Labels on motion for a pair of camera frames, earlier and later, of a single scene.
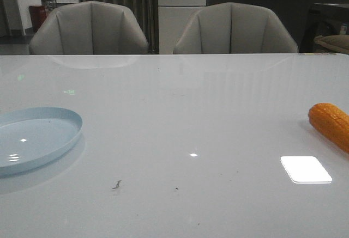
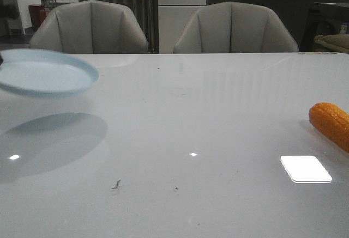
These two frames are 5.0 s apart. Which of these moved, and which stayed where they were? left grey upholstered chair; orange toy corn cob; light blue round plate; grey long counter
Moved: light blue round plate
Stayed: grey long counter; left grey upholstered chair; orange toy corn cob
